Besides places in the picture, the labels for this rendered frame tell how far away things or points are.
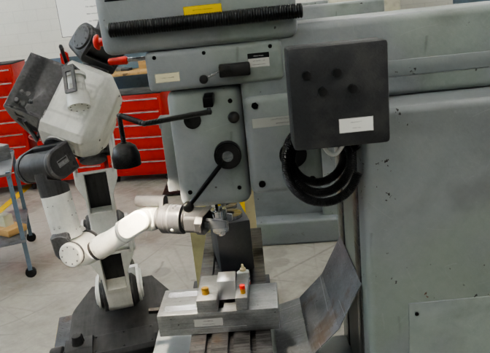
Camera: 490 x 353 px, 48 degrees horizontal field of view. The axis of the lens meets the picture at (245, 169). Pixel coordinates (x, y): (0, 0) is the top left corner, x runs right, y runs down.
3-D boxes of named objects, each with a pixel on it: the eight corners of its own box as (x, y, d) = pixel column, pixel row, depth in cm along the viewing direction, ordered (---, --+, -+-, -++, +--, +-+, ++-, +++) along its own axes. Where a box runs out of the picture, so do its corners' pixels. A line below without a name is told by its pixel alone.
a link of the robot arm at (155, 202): (165, 236, 158) (130, 235, 162) (181, 228, 169) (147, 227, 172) (164, 198, 157) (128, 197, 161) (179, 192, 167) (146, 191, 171)
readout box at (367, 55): (294, 153, 113) (286, 49, 107) (290, 142, 122) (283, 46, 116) (392, 144, 112) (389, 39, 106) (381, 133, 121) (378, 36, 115)
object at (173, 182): (168, 192, 153) (157, 117, 147) (170, 187, 157) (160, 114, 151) (182, 190, 153) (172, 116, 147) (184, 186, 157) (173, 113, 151)
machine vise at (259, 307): (160, 337, 160) (154, 303, 157) (168, 309, 174) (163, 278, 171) (280, 329, 158) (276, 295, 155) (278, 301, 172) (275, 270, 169)
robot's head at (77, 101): (71, 116, 167) (65, 104, 159) (66, 85, 170) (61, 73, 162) (92, 113, 169) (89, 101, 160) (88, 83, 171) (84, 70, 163)
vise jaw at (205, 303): (197, 313, 157) (195, 300, 156) (203, 287, 172) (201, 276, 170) (218, 311, 157) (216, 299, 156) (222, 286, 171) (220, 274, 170)
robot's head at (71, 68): (73, 103, 167) (60, 94, 160) (69, 77, 169) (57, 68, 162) (92, 98, 166) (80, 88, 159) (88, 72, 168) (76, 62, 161)
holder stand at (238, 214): (221, 274, 194) (214, 222, 188) (212, 249, 214) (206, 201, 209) (254, 268, 196) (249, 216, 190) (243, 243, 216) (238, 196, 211)
